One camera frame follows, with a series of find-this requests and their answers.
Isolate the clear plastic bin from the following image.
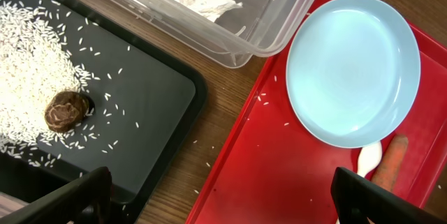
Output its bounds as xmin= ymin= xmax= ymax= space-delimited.
xmin=111 ymin=0 xmax=314 ymax=68

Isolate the red plastic tray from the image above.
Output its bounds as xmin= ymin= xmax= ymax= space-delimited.
xmin=184 ymin=0 xmax=447 ymax=224

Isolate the white rice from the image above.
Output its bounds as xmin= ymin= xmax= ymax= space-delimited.
xmin=0 ymin=0 xmax=140 ymax=176

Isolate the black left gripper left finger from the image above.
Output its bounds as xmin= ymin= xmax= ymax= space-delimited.
xmin=1 ymin=167 xmax=112 ymax=224

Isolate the large light blue plate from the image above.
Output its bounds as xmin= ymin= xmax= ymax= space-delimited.
xmin=286 ymin=0 xmax=421 ymax=149

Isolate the brown food scrap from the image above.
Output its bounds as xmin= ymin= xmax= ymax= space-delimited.
xmin=44 ymin=91 xmax=94 ymax=133

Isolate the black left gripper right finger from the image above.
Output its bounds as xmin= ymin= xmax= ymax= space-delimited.
xmin=330 ymin=167 xmax=444 ymax=224

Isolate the white plastic spoon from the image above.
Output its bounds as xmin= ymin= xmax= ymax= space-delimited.
xmin=356 ymin=142 xmax=382 ymax=178

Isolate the orange carrot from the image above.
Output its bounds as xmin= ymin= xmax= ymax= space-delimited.
xmin=371 ymin=135 xmax=409 ymax=192

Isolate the black waste tray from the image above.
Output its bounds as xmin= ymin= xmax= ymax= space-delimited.
xmin=1 ymin=0 xmax=207 ymax=223

